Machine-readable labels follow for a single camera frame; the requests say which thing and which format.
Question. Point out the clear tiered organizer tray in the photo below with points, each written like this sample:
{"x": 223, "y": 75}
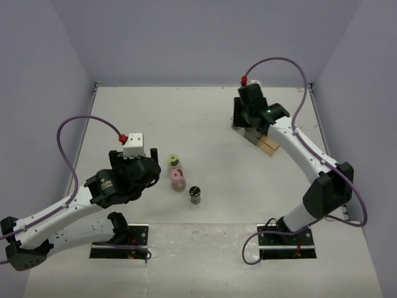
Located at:
{"x": 253, "y": 136}

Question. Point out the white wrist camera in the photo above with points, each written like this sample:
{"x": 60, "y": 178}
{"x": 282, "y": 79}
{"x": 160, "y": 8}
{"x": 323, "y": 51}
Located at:
{"x": 254, "y": 81}
{"x": 134, "y": 146}

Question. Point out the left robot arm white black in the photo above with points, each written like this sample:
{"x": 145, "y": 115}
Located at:
{"x": 35, "y": 238}

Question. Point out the black grinder pepper bottle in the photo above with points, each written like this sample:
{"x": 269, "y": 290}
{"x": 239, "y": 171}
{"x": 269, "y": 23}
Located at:
{"x": 195, "y": 195}

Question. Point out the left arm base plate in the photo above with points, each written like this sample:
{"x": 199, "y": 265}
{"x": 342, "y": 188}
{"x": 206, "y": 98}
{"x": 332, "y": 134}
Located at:
{"x": 134, "y": 246}

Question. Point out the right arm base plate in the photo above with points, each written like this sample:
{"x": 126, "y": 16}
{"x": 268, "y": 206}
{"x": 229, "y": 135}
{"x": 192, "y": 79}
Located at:
{"x": 277, "y": 247}

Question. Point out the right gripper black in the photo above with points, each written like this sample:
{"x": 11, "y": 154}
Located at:
{"x": 237, "y": 121}

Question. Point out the pink lid spice jar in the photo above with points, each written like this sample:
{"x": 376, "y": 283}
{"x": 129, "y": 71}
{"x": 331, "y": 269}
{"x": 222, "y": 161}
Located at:
{"x": 178, "y": 182}

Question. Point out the yellow lid spice jar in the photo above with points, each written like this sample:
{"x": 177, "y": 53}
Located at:
{"x": 174, "y": 162}

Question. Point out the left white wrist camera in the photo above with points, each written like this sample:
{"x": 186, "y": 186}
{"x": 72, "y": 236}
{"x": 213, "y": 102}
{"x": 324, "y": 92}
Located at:
{"x": 134, "y": 146}

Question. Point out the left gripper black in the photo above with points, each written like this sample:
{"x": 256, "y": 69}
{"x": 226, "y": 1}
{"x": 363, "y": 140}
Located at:
{"x": 120, "y": 163}

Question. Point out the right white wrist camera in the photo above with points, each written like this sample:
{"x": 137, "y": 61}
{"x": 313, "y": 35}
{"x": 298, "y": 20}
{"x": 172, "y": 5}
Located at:
{"x": 254, "y": 81}

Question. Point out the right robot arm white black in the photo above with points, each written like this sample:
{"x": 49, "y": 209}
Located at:
{"x": 329, "y": 180}

